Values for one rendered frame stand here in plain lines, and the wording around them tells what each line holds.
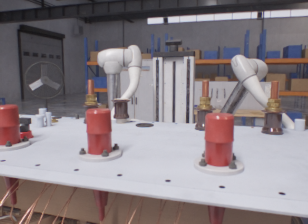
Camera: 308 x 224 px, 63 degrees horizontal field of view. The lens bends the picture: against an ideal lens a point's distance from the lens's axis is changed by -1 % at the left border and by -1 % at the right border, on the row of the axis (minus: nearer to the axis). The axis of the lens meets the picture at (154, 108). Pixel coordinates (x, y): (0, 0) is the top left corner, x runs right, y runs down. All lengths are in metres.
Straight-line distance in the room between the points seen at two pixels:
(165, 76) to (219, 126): 1.56
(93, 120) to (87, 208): 0.35
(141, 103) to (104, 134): 5.16
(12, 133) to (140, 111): 5.09
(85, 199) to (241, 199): 0.56
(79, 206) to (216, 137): 0.55
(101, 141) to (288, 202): 0.46
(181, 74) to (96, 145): 1.48
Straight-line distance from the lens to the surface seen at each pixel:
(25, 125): 1.03
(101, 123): 0.71
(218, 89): 5.84
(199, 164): 0.64
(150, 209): 0.85
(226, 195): 0.54
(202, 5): 12.95
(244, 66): 1.69
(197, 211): 0.82
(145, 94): 5.81
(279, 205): 0.54
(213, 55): 8.78
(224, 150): 0.63
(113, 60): 1.89
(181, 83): 2.10
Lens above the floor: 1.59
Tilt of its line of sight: 7 degrees down
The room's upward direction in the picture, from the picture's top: straight up
